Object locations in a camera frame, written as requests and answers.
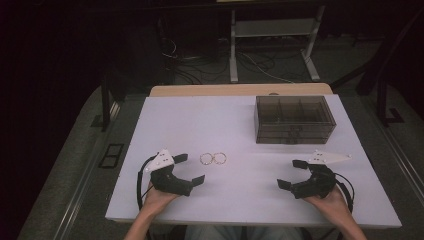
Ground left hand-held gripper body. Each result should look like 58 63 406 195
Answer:
145 148 195 197

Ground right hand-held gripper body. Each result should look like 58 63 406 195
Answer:
289 149 353 200

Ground smoky transparent box drawer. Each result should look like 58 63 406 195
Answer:
255 135 330 145

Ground smoky transparent jewelry box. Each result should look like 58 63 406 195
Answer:
254 95 337 145

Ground person's left hand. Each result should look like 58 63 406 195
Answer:
142 182 181 218

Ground person's right hand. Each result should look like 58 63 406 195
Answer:
302 185 351 219

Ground white table board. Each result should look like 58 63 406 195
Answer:
105 94 403 230

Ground person's legs in jeans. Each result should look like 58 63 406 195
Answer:
184 225 306 240

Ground wooden table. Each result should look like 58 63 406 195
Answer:
148 82 334 98

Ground black stand with foot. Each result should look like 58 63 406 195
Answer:
333 9 424 128
90 73 128 133

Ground grey metal stand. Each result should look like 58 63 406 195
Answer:
229 4 326 84

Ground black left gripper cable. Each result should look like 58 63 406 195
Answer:
136 155 158 212

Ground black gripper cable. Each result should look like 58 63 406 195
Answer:
334 172 356 213
136 155 158 212

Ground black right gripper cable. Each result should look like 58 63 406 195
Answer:
334 172 356 213

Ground black floor outlet frame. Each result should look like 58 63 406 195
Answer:
98 143 125 170

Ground metal floor rail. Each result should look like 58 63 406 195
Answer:
364 95 424 208
52 99 122 240

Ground black floor cables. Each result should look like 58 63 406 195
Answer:
159 35 301 85

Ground white floor cable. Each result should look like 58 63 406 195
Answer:
238 50 296 85

